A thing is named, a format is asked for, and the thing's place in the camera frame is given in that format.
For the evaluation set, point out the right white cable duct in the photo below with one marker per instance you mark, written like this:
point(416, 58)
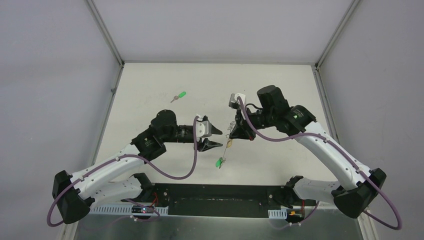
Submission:
point(277, 214)

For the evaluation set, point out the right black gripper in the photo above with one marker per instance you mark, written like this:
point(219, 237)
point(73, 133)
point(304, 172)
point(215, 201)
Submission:
point(239, 131)

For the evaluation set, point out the left white cable duct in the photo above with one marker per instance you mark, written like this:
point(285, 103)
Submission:
point(121, 210)

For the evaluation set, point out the aluminium frame post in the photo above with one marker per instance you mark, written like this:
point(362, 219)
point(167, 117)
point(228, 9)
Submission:
point(107, 89)
point(366, 224)

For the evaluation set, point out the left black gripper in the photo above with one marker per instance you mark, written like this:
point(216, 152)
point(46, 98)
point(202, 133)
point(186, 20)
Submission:
point(199, 137)

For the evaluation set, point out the white cable duct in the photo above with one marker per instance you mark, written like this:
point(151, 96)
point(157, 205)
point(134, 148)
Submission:
point(121, 210)
point(277, 214)

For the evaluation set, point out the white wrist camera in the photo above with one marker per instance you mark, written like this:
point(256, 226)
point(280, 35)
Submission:
point(203, 127)
point(234, 101)

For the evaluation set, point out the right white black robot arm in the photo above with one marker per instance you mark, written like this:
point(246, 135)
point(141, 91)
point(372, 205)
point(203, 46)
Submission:
point(356, 184)

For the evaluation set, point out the large wire keyring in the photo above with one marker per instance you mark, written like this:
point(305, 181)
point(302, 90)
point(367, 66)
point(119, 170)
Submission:
point(229, 129)

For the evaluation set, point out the green tagged loose key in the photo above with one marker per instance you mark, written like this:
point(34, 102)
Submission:
point(176, 97)

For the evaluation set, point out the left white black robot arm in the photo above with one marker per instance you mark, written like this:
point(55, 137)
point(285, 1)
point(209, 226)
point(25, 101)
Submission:
point(75, 194)

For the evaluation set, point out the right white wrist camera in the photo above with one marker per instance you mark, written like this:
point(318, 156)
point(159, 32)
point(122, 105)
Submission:
point(234, 101)

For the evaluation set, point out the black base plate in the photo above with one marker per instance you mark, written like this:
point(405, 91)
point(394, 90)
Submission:
point(207, 200)

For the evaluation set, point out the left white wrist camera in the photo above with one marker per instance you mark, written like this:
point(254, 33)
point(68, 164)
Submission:
point(203, 127)

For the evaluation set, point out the right aluminium frame post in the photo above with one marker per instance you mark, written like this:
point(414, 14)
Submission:
point(366, 224)

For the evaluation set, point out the left aluminium frame post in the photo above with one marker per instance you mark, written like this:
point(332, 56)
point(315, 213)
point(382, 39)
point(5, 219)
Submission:
point(107, 89)

